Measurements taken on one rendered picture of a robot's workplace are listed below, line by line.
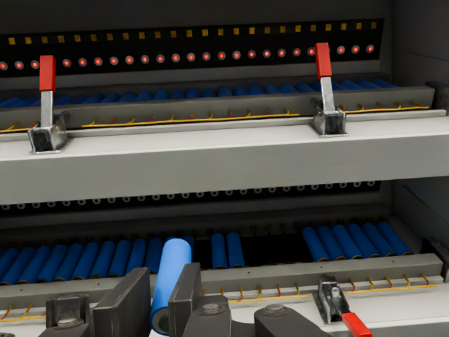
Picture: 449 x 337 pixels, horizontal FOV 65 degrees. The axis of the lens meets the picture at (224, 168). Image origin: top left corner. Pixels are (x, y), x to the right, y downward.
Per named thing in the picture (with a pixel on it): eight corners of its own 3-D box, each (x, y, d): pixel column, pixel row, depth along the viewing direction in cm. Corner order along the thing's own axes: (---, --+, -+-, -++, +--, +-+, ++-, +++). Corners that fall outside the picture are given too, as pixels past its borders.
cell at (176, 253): (180, 233, 22) (172, 301, 16) (196, 253, 23) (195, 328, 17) (156, 247, 22) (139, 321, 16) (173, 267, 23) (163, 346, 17)
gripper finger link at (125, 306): (121, 410, 10) (95, 414, 10) (152, 327, 17) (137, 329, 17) (117, 305, 11) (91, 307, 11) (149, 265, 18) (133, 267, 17)
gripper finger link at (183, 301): (167, 301, 11) (192, 299, 11) (185, 263, 18) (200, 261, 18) (173, 404, 10) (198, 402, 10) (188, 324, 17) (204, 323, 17)
